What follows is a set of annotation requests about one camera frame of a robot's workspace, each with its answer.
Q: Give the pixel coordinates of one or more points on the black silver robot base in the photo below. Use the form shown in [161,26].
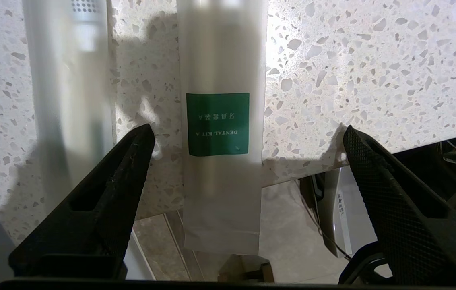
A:
[421,161]

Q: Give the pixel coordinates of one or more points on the wrapped toothbrush green label packet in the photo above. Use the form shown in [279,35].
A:
[217,125]

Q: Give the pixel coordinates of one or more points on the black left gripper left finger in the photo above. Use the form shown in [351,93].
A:
[99,217]

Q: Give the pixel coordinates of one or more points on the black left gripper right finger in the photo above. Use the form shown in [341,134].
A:
[405,217]

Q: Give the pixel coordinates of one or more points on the wrapped toothbrush plain packet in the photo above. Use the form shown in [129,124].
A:
[71,100]

